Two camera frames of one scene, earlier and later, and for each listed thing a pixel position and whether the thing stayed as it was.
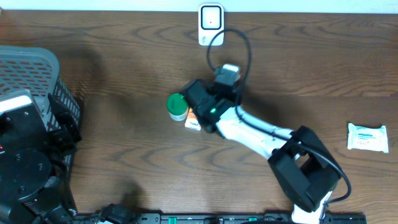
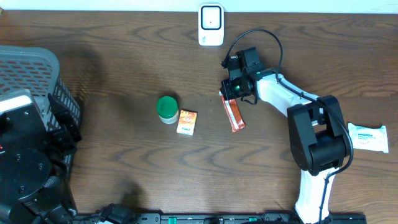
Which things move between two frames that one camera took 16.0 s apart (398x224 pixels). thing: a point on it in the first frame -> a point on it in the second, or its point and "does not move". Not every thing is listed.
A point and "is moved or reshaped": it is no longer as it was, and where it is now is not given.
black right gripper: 234,94 -> 226,89
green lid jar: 177,106 -> 167,108
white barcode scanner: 211,21 does not move
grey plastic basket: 37,68 does not move
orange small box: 191,121 is moved or reshaped
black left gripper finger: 66,119 does not move
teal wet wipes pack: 373,139 does not move
